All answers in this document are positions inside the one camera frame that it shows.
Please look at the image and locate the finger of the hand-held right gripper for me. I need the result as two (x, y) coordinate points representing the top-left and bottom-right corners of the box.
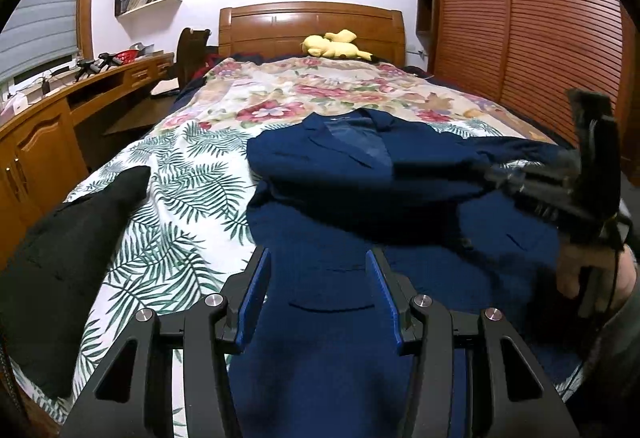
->
(471, 157), (582, 192)
(509, 189), (577, 235)

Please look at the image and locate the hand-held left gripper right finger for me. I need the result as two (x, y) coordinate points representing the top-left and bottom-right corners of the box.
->
(365, 248), (581, 438)

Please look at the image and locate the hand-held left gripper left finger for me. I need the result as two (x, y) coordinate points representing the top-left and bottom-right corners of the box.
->
(60, 245), (273, 438)

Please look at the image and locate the blue suit jacket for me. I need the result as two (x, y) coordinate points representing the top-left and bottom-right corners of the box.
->
(245, 107), (601, 438)

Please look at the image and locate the person's right hand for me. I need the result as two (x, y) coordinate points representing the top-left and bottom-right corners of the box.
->
(556, 238), (640, 314)

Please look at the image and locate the fern print bed sheet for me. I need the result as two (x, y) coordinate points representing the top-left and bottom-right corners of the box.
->
(12, 115), (506, 426)

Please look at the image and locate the wooden slatted wardrobe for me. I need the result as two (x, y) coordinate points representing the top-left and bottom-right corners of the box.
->
(416, 0), (638, 164)

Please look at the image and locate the black garment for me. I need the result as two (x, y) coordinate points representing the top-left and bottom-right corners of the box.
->
(0, 165), (152, 401)

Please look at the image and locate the floral quilt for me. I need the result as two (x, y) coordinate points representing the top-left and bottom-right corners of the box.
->
(150, 56), (568, 146)

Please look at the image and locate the red cloth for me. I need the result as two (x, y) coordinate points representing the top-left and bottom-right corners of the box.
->
(202, 52), (221, 82)

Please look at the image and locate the yellow plush toy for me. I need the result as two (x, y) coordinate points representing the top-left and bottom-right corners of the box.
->
(301, 29), (373, 62)

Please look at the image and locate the dark brown chair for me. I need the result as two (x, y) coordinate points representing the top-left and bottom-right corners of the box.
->
(175, 27), (212, 90)

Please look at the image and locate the wooden desk with cabinets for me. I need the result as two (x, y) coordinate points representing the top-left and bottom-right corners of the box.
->
(0, 52), (177, 269)

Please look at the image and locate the wooden bed headboard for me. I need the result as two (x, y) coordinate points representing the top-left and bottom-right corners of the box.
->
(218, 2), (407, 69)

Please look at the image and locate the black tripod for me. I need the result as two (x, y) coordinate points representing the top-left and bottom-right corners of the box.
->
(75, 53), (123, 80)

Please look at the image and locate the white box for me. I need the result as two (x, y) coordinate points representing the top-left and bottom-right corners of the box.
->
(1, 96), (27, 118)

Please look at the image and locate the grey window blind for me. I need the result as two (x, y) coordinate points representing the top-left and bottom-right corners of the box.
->
(0, 0), (90, 86)

